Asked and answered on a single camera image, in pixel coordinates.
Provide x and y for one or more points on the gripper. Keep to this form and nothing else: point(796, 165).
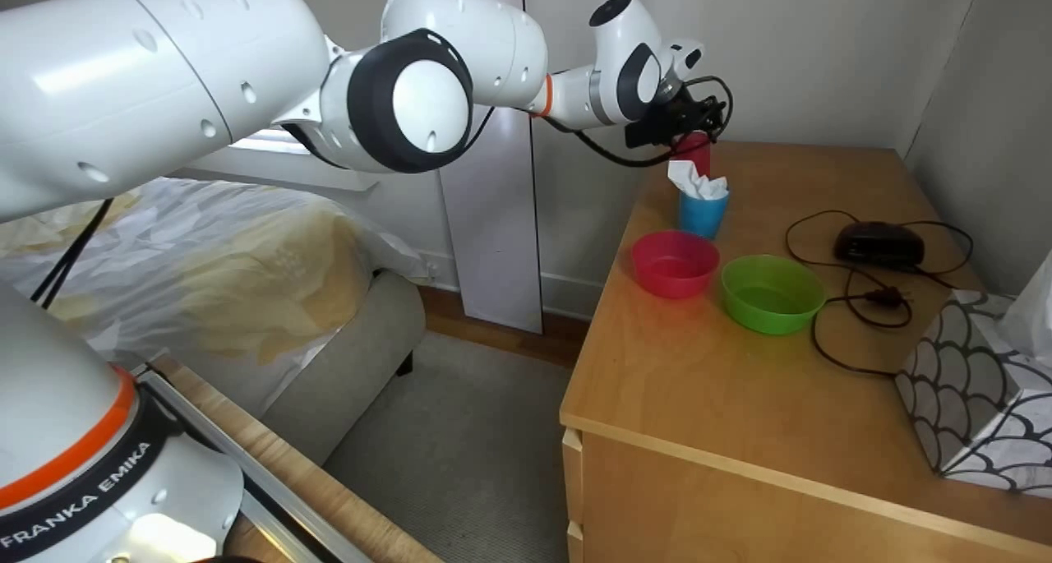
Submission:
point(693, 116)

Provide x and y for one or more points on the white board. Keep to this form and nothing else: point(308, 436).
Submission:
point(493, 218)

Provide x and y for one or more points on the white crumpled tissue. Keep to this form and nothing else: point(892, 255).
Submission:
point(693, 180)

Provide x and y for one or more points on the green bowl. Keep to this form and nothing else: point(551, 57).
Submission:
point(772, 298)

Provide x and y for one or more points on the bed with plastic cover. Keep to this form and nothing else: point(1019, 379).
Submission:
point(246, 283)

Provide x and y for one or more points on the blue cup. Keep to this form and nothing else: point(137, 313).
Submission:
point(701, 215)

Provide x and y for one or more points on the pink bowl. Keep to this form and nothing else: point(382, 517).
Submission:
point(674, 267)

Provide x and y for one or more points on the pink cup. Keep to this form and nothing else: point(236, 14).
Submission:
point(699, 154)

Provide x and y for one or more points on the patterned tissue box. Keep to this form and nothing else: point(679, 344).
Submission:
point(962, 382)

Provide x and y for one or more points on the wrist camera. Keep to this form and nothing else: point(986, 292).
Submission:
point(643, 134)

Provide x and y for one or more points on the black alarm clock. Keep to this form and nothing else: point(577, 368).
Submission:
point(878, 244)

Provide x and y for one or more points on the wooden drawer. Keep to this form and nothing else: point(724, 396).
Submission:
point(572, 474)
point(575, 544)

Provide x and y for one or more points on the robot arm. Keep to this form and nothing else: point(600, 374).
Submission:
point(164, 70)

